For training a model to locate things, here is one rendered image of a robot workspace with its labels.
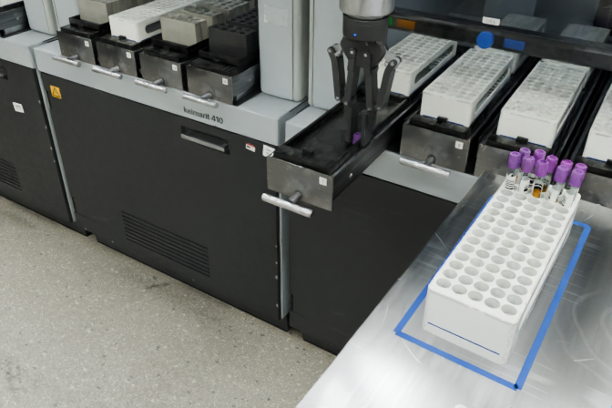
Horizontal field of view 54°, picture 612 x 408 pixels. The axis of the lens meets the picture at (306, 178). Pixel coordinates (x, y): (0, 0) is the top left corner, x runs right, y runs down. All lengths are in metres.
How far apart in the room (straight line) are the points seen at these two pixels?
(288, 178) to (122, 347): 0.97
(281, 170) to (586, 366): 0.57
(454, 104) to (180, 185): 0.81
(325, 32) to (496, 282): 0.75
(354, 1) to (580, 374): 0.60
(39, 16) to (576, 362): 1.70
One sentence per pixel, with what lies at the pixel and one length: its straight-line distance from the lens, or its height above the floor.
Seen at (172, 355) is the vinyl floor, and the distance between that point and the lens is 1.81.
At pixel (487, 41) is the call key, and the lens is 1.13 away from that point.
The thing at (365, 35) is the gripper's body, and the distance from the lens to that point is 0.99.
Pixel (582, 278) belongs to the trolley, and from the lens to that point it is 0.86.
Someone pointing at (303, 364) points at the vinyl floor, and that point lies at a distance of 1.76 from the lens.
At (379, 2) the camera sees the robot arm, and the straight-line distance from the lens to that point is 0.97.
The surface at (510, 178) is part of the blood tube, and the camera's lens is 0.87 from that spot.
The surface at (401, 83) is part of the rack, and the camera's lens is 1.28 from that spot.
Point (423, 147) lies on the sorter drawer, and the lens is 1.19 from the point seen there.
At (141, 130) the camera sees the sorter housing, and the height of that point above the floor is 0.58.
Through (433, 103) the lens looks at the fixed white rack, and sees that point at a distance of 1.19.
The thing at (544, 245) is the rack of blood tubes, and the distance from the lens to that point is 0.79.
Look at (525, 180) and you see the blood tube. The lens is 0.87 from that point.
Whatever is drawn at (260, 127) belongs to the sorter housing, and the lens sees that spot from 1.38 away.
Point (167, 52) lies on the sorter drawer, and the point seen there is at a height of 0.82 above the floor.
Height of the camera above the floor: 1.34
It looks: 32 degrees down
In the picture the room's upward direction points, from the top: 1 degrees clockwise
